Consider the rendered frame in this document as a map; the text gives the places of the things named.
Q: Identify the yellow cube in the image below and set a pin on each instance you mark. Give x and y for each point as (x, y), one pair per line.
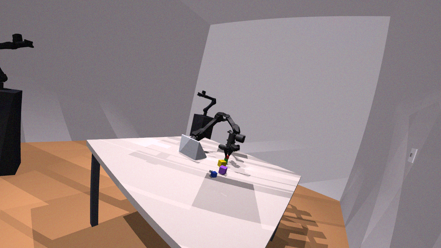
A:
(222, 162)

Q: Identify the purple cube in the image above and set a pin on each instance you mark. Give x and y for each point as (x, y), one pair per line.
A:
(222, 170)

